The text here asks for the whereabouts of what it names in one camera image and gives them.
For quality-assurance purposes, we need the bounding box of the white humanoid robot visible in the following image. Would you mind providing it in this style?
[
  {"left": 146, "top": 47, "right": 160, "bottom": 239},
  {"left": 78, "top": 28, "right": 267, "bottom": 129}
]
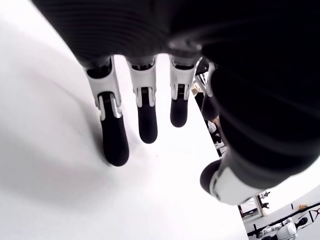
[{"left": 257, "top": 216, "right": 310, "bottom": 240}]

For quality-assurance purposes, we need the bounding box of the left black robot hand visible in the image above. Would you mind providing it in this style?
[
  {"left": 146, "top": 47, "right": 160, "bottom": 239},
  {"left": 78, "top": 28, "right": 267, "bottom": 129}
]
[{"left": 29, "top": 0, "right": 320, "bottom": 206}]

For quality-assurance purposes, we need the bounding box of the black wheeled gantry frame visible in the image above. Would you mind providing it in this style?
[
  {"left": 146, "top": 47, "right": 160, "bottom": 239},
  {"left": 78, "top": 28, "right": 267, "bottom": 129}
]
[{"left": 247, "top": 199, "right": 320, "bottom": 237}]

